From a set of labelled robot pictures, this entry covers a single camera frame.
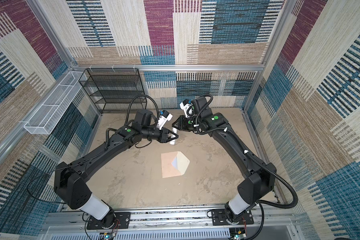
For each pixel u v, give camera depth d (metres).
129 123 0.64
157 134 0.67
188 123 0.65
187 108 0.68
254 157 0.45
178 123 0.73
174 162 0.93
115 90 1.09
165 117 0.69
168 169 0.91
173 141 0.73
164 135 0.66
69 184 0.42
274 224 0.73
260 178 0.41
